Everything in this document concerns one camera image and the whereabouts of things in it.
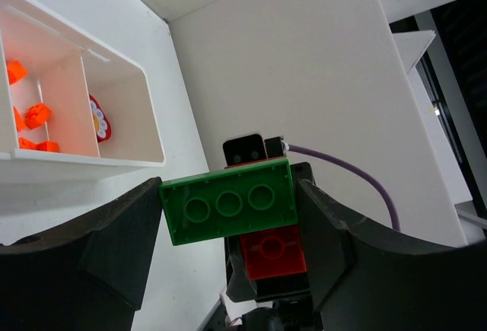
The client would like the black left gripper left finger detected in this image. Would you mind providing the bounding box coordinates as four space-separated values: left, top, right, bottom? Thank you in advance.
1 177 162 310

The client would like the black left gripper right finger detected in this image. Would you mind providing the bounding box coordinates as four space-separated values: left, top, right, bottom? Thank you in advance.
294 178 457 313

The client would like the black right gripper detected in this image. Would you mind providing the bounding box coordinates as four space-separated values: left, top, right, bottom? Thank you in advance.
224 224 323 330

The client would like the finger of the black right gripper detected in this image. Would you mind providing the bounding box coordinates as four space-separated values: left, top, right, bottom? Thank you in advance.
291 162 315 231

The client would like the green 2x4 lego brick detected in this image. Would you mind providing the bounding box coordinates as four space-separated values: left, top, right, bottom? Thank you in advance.
159 158 298 246

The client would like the orange lego piece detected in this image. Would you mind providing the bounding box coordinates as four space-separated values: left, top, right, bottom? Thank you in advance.
6 60 28 85
36 141 59 153
13 107 27 132
18 137 37 150
24 103 52 129

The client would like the red lego with flower sticker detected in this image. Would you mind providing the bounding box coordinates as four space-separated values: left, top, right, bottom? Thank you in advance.
89 94 112 143

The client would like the white three-compartment plastic container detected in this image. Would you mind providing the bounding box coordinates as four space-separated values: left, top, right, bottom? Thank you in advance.
1 0 165 184

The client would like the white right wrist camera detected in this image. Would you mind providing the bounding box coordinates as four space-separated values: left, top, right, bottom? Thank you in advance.
222 133 288 167

